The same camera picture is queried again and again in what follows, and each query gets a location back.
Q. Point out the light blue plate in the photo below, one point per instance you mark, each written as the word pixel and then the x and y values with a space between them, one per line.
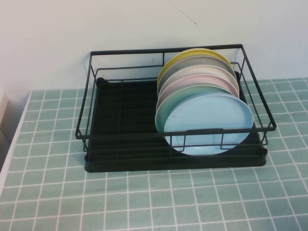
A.
pixel 207 115

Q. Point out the mint green plate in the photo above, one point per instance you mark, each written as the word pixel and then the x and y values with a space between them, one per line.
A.
pixel 168 106

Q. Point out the pink plate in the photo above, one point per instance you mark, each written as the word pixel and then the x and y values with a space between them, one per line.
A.
pixel 192 80

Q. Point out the yellow plate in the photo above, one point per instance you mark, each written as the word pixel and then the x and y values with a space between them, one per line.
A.
pixel 168 65

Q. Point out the grey plate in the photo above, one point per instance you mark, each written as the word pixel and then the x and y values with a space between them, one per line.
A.
pixel 192 61

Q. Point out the cream white plate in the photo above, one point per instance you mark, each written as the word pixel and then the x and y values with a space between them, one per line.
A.
pixel 204 70

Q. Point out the black plastic drip tray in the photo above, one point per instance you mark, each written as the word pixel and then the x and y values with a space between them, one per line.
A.
pixel 144 166

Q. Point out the green checked tablecloth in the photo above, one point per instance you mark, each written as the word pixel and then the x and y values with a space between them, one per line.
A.
pixel 48 192

